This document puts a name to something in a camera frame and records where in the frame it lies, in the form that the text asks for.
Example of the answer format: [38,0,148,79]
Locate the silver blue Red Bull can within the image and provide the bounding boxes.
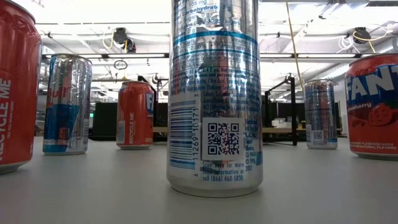
[166,0,264,198]
[42,53,93,156]
[303,79,339,151]

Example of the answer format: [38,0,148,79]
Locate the red Fanta strawberry can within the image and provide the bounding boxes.
[0,0,43,175]
[116,80,155,151]
[344,52,398,161]

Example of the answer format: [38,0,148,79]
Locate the black partition panel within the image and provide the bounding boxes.
[89,101,169,141]
[264,101,342,139]

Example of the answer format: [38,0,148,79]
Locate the white boxes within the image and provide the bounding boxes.
[271,117,292,129]

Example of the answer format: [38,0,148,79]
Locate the wooden shelf with black frame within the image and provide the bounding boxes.
[137,73,304,146]

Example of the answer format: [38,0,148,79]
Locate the hanging black cable loop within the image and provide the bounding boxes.
[113,59,129,71]

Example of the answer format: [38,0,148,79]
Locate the black ceiling cable reel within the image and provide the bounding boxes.
[337,21,396,54]
[102,27,137,54]

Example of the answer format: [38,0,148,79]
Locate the yellow extension cable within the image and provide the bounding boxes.
[284,0,305,91]

